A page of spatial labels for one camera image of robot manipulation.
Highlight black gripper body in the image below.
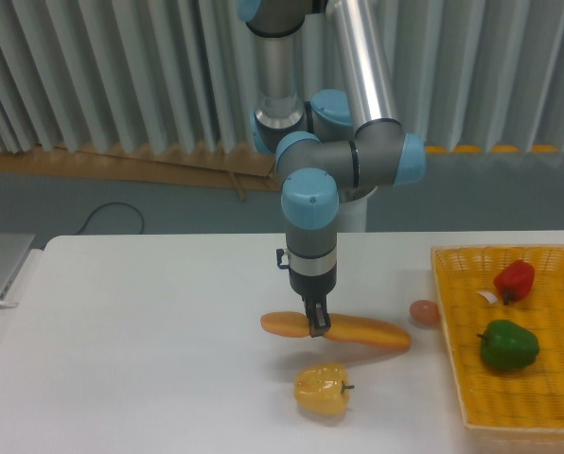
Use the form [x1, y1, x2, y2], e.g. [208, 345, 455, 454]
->
[289, 270, 337, 301]

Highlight long orange bread loaf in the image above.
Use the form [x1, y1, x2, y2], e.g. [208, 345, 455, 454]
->
[260, 311, 412, 350]

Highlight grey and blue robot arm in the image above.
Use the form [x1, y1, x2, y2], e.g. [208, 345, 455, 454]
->
[237, 1, 426, 337]

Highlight yellow bell pepper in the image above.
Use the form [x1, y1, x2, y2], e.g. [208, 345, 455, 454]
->
[293, 362, 355, 416]

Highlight brown egg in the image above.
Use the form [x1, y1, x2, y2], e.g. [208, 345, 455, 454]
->
[409, 300, 441, 326]

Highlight brown cardboard sheet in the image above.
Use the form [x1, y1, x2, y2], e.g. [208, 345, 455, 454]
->
[0, 141, 280, 201]

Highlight white paper label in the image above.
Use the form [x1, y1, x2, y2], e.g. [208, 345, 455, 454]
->
[477, 290, 498, 305]

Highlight green bell pepper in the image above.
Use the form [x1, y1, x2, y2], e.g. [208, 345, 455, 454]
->
[477, 320, 540, 371]

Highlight red bell pepper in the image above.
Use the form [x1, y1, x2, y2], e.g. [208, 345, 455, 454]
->
[493, 260, 536, 306]

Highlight yellow woven basket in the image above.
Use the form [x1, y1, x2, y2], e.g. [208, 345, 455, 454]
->
[432, 245, 564, 432]

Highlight grey pleated curtain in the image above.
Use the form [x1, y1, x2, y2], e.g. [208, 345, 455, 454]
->
[0, 1, 564, 155]

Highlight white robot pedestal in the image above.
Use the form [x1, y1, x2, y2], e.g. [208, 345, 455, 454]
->
[337, 186, 377, 233]

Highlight black floor cable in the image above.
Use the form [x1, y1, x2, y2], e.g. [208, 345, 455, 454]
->
[71, 201, 146, 236]

